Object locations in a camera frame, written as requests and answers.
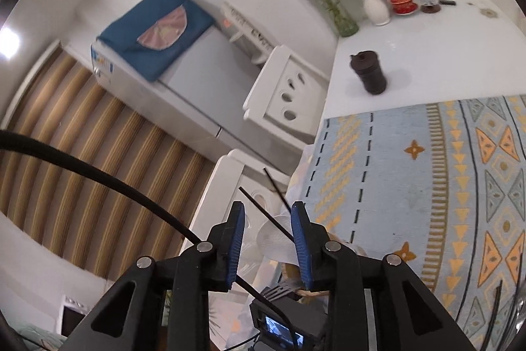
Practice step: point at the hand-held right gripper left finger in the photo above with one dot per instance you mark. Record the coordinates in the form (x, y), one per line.
(238, 244)

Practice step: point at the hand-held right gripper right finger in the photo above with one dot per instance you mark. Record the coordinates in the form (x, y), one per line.
(300, 252)

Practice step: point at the white dotted rice paddle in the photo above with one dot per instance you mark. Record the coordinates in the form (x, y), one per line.
(271, 240)

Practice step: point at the metal fork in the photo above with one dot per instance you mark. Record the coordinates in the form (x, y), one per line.
(283, 287)

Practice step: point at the black chopstick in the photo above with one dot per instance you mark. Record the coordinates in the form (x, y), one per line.
(275, 186)
(267, 213)

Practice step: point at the white dining chair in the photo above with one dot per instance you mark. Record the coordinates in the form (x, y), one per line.
(283, 67)
(224, 178)

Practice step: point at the blue patterned table runner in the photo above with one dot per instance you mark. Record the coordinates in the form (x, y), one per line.
(390, 178)

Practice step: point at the silver refrigerator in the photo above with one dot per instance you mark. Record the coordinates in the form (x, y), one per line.
(197, 79)

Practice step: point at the dark brown lidded pitcher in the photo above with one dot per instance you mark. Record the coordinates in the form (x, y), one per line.
(372, 75)

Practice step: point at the white ornate shelf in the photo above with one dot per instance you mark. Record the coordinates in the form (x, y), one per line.
(250, 32)

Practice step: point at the blue refrigerator cover cloth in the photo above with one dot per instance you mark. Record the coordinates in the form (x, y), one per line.
(135, 34)

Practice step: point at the red lidded tea cup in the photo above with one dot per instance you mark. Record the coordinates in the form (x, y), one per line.
(402, 3)

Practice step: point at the small black bar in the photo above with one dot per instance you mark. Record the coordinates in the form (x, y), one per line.
(447, 2)

